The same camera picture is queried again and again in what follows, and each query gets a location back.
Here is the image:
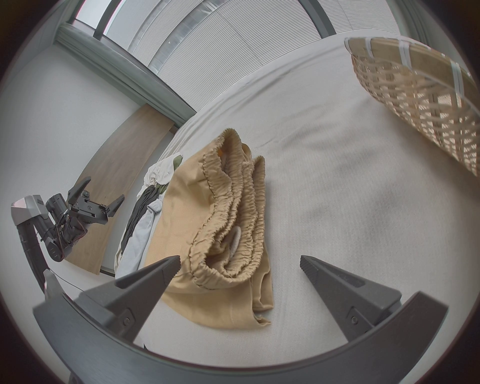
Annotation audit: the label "green garment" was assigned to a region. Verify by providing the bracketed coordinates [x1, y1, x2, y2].
[157, 154, 184, 196]

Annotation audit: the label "tan shorts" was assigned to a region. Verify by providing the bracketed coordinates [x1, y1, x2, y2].
[144, 128, 277, 329]

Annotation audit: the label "pale grey garment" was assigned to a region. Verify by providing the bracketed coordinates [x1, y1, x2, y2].
[114, 197, 164, 277]

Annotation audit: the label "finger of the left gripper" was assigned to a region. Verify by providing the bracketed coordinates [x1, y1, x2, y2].
[106, 193, 125, 218]
[67, 176, 92, 205]

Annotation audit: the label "white garment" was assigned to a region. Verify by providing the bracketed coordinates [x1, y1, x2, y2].
[136, 154, 184, 200]

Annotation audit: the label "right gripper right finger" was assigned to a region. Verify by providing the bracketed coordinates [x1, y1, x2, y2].
[299, 255, 403, 342]

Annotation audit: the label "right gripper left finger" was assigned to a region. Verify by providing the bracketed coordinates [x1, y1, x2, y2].
[76, 255, 182, 343]

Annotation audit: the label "round woven basket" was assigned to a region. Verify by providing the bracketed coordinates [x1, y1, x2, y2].
[344, 35, 480, 177]

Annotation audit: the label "grey-green curtain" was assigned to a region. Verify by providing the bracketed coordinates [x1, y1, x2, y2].
[55, 20, 198, 127]
[390, 0, 429, 38]

